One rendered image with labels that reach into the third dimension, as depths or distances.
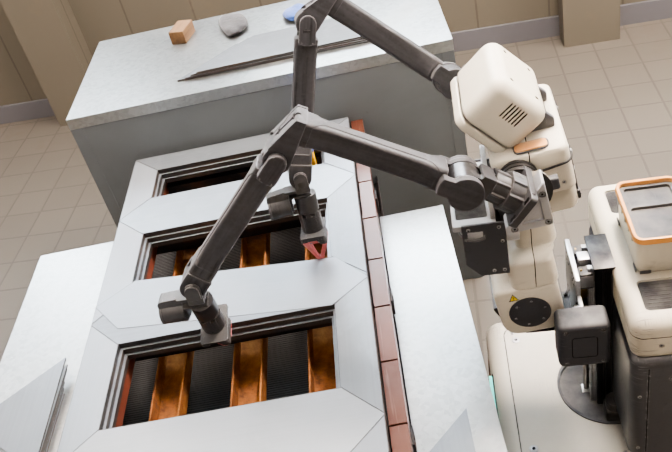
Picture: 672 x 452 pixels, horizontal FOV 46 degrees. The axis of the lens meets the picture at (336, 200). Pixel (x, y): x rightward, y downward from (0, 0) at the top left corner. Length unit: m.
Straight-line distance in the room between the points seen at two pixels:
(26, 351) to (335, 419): 1.02
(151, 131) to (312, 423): 1.35
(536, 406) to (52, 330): 1.41
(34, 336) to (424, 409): 1.15
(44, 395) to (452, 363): 1.04
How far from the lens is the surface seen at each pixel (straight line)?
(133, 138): 2.81
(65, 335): 2.43
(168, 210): 2.51
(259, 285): 2.12
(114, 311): 2.23
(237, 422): 1.83
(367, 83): 2.67
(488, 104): 1.70
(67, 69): 5.04
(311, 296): 2.04
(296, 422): 1.79
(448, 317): 2.16
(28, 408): 2.22
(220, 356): 2.43
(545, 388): 2.50
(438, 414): 1.96
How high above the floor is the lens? 2.24
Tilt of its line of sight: 36 degrees down
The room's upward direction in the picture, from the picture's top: 15 degrees counter-clockwise
